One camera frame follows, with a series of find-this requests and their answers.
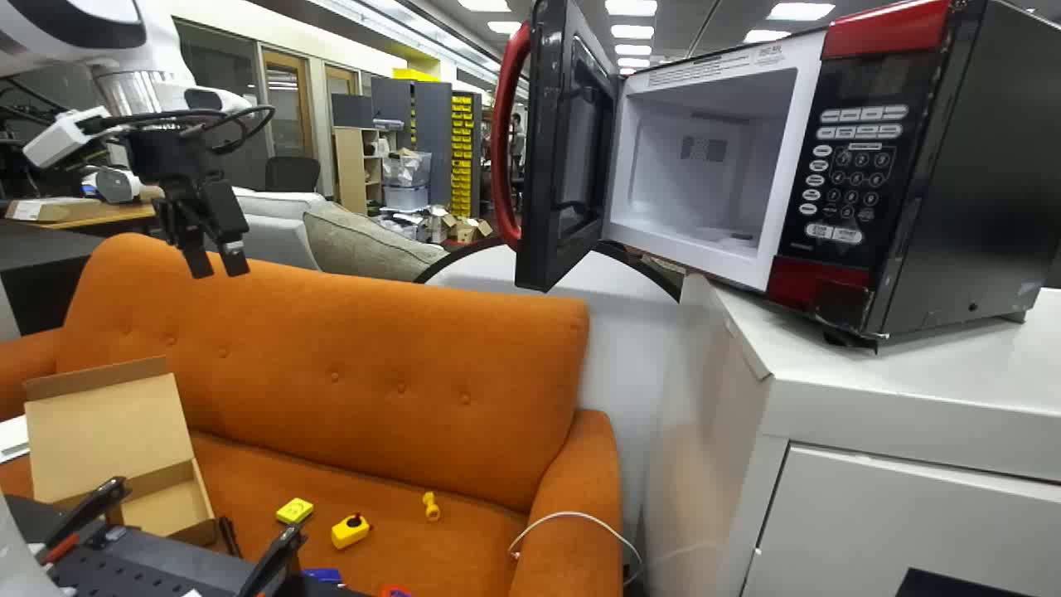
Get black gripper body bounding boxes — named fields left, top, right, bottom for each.
left=131, top=126, right=253, bottom=251

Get microwave door with red handle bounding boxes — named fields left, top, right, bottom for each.
left=489, top=0, right=623, bottom=295

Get red black microwave body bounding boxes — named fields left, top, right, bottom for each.
left=599, top=0, right=1061, bottom=351

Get white armchair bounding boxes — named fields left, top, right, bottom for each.
left=227, top=186, right=332, bottom=271

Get white cylindrical device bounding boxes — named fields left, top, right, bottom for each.
left=81, top=163, right=146, bottom=208

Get black office chair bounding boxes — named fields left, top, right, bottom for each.
left=262, top=153, right=326, bottom=195

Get wooden framed door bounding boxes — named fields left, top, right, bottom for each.
left=259, top=47, right=320, bottom=163

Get grey cushion sofa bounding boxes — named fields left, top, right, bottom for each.
left=299, top=199, right=450, bottom=284

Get wooden top desk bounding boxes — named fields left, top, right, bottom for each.
left=0, top=195, right=176, bottom=334

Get wooden shelf unit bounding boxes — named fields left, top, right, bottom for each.
left=329, top=123, right=390, bottom=217

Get orange fabric sofa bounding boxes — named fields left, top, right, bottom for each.
left=0, top=230, right=626, bottom=597

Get open cardboard box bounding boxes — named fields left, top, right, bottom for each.
left=21, top=354, right=227, bottom=546

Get yellow black storage cabinet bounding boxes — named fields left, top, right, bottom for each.
left=367, top=71, right=485, bottom=221

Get white paper sheet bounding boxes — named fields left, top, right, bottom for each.
left=0, top=411, right=33, bottom=469

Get yellow square block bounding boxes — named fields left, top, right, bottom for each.
left=273, top=493, right=320, bottom=531

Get white round-topped panel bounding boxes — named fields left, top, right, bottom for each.
left=415, top=238, right=682, bottom=540

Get white cabinet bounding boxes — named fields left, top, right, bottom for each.
left=644, top=271, right=1061, bottom=597

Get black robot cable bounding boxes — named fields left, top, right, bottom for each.
left=104, top=104, right=278, bottom=158

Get black red handled tool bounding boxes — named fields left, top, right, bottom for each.
left=36, top=474, right=132, bottom=556

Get black handled pliers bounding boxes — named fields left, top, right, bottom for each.
left=236, top=524, right=309, bottom=597

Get white cable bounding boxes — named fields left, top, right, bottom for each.
left=504, top=509, right=648, bottom=587

